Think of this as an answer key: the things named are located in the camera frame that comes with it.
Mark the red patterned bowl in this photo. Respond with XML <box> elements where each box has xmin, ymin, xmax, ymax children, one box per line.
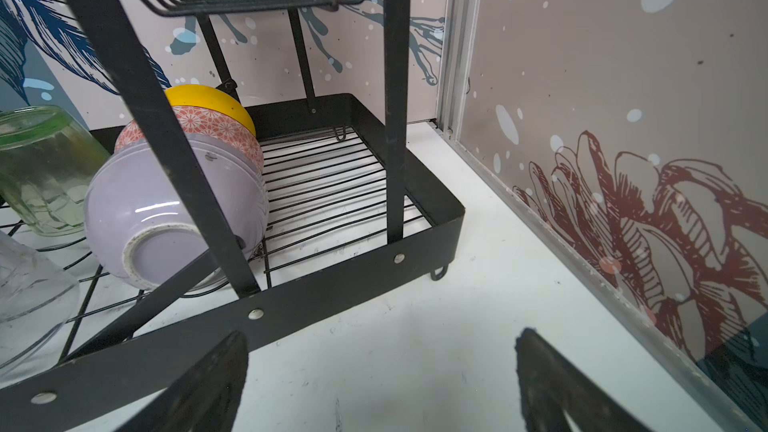
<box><xmin>113</xmin><ymin>105</ymin><xmax>265</xmax><ymax>173</ymax></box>

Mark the clear glass tumbler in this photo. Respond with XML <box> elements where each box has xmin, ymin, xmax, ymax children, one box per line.
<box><xmin>1</xmin><ymin>233</ymin><xmax>80</xmax><ymax>387</ymax></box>

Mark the lilac ceramic bowl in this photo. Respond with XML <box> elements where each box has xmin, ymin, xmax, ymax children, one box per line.
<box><xmin>84</xmin><ymin>133</ymin><xmax>269</xmax><ymax>290</ymax></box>

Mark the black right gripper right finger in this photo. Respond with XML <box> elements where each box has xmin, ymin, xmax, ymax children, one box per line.
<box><xmin>515</xmin><ymin>328</ymin><xmax>648</xmax><ymax>431</ymax></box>

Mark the yellow bowl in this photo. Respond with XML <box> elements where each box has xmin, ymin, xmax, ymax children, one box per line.
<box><xmin>165</xmin><ymin>84</ymin><xmax>256</xmax><ymax>136</ymax></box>

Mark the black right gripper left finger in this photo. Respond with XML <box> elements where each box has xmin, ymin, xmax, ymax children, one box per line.
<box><xmin>119</xmin><ymin>332</ymin><xmax>248</xmax><ymax>431</ymax></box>

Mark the green glass tumbler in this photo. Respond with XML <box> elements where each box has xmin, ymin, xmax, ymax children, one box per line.
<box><xmin>1</xmin><ymin>106</ymin><xmax>110</xmax><ymax>237</ymax></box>

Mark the black two-tier dish rack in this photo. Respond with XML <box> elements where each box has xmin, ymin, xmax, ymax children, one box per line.
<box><xmin>1</xmin><ymin>0</ymin><xmax>465</xmax><ymax>431</ymax></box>

